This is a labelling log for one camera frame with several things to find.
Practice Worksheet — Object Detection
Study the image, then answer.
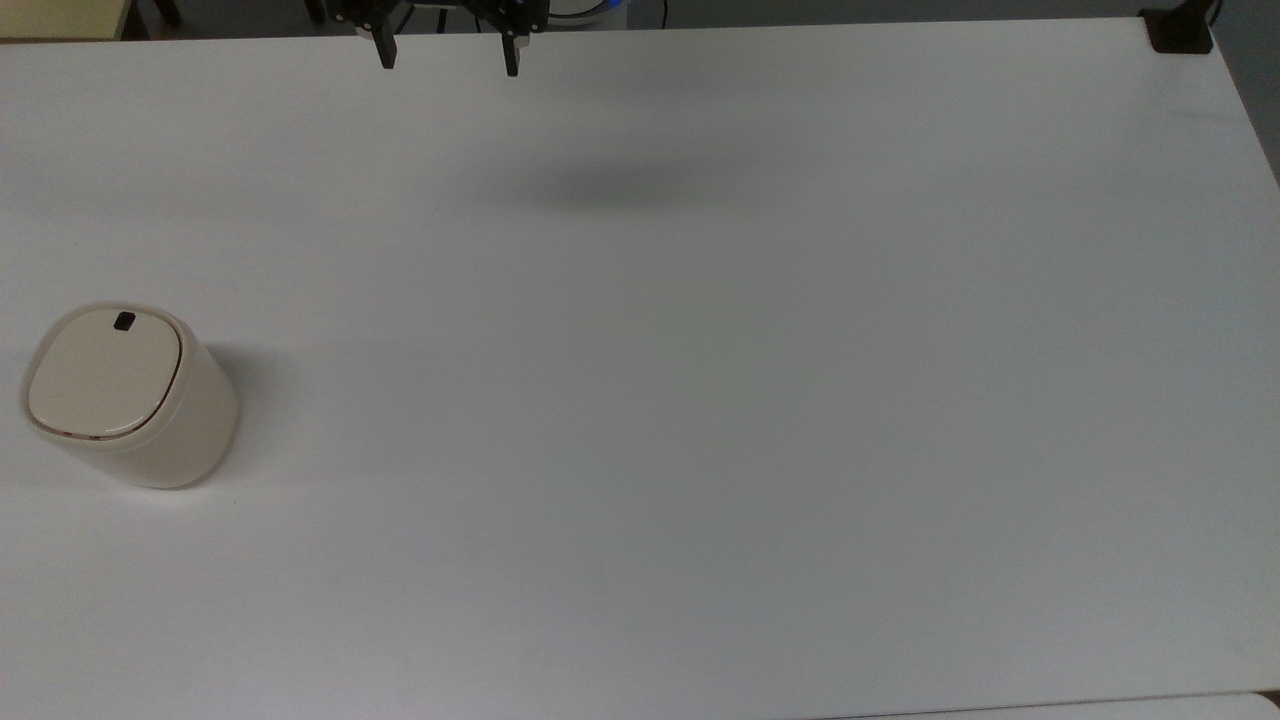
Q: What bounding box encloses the cream trash bin body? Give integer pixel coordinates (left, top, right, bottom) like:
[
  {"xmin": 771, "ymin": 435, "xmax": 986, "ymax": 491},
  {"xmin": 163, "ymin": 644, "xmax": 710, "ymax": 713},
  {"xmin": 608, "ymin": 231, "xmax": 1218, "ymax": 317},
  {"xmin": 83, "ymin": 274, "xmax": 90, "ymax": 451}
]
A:
[{"xmin": 22, "ymin": 303, "xmax": 240, "ymax": 491}]

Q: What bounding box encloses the cream trash bin lid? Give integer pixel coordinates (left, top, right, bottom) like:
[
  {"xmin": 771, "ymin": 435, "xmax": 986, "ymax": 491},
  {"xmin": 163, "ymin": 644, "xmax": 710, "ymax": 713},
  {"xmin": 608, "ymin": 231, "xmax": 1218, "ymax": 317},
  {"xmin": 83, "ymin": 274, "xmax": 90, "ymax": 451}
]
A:
[{"xmin": 26, "ymin": 306, "xmax": 185, "ymax": 441}]

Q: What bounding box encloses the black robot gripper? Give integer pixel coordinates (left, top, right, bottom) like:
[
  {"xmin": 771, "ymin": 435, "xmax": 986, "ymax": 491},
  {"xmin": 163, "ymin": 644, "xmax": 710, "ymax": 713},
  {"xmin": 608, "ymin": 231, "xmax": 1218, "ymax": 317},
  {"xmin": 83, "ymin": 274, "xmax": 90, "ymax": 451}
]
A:
[{"xmin": 333, "ymin": 0, "xmax": 547, "ymax": 78}]

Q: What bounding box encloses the tan wooden desk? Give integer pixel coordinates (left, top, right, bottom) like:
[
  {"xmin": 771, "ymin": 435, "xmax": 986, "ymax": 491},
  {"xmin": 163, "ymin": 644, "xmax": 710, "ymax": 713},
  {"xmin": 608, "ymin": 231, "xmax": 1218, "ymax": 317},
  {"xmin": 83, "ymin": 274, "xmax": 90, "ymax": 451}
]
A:
[{"xmin": 0, "ymin": 0, "xmax": 137, "ymax": 43}]

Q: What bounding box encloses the black camera stand clamp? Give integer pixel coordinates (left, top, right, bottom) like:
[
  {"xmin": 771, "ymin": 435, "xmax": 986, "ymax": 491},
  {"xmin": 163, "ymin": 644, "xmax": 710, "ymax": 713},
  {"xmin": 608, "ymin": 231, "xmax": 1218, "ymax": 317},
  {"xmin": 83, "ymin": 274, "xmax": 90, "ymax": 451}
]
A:
[{"xmin": 1139, "ymin": 0, "xmax": 1217, "ymax": 55}]

